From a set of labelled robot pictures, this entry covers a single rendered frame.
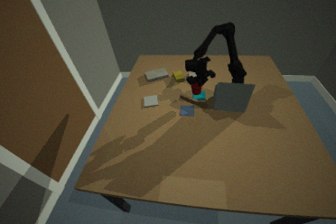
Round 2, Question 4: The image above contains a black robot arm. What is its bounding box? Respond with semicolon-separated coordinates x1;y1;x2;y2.
185;22;247;83

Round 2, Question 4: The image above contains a dark red cup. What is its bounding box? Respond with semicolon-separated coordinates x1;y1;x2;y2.
191;82;202;95

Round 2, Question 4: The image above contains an olive yellow block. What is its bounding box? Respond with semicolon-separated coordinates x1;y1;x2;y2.
173;70;185;82

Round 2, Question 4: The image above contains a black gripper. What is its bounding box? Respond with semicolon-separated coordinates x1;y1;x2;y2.
187;68;216;87

